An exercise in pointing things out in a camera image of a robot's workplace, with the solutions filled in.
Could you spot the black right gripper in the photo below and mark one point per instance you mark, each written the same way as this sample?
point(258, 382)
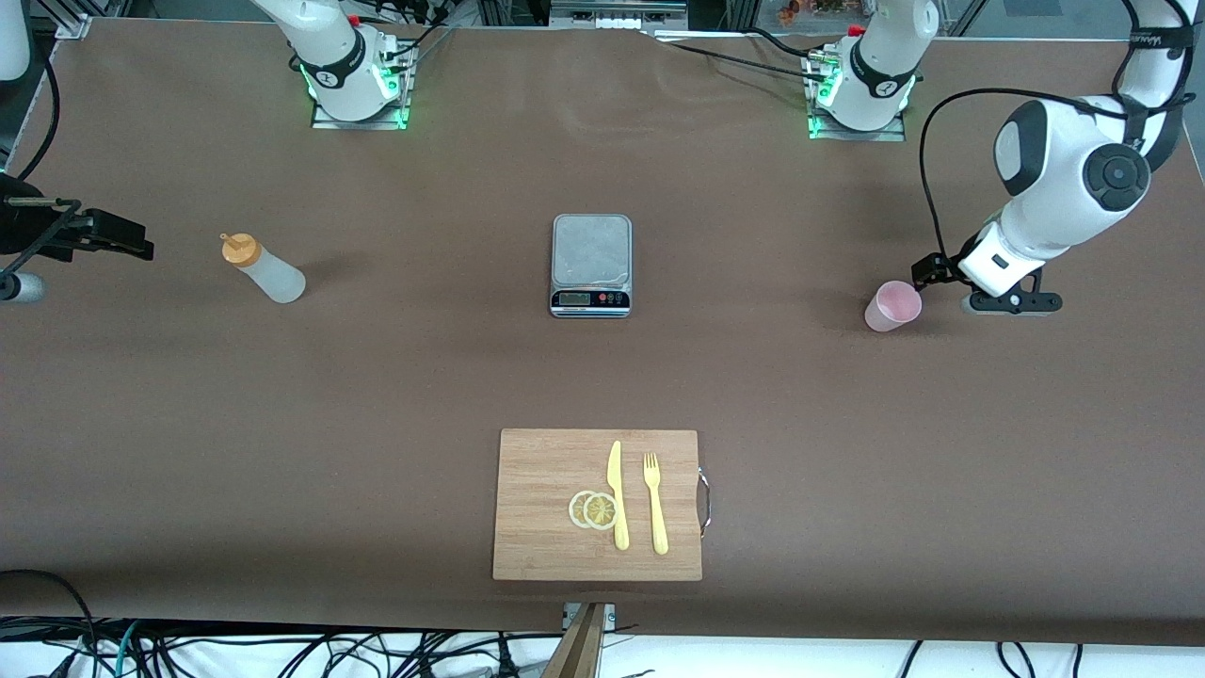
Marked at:
point(28, 232)

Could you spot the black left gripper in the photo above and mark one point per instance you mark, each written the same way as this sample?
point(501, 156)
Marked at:
point(944, 269)

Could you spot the pink plastic cup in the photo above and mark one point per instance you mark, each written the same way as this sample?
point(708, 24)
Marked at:
point(890, 311)

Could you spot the translucent squeeze bottle orange cap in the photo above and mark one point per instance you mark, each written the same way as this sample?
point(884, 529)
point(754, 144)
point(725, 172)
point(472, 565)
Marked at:
point(278, 281)

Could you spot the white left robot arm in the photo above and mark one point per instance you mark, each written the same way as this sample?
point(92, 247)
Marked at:
point(1064, 179)

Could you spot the brown table cover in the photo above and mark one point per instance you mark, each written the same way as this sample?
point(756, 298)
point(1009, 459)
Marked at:
point(377, 424)

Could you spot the silver digital kitchen scale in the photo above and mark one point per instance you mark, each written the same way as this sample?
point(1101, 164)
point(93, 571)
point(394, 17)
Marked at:
point(591, 254)

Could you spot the yellow plastic fork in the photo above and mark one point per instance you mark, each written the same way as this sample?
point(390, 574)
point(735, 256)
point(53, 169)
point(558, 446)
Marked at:
point(658, 527)

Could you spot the yellow plastic knife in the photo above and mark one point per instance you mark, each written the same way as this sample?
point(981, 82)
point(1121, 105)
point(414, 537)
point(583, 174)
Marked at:
point(620, 527)

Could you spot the white power strip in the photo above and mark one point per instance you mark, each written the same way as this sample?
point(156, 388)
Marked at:
point(617, 21)

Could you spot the lemon slice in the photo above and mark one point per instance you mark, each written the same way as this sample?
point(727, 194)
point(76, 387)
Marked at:
point(600, 511)
point(576, 509)

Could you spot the wooden cutting board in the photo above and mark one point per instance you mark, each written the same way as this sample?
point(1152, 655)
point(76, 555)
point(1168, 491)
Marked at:
point(537, 546)

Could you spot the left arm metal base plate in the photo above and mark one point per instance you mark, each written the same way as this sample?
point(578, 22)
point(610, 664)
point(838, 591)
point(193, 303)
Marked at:
point(894, 135)

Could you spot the aluminium frame corner bracket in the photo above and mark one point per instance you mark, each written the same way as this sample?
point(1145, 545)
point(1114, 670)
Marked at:
point(73, 26)

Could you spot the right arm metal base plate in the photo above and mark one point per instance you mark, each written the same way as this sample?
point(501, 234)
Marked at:
point(377, 122)

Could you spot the small metal bracket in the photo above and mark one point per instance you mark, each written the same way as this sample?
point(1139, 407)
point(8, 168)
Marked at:
point(610, 617)

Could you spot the wooden post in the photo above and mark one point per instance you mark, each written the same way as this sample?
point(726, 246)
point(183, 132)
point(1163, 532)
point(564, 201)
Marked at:
point(579, 654)

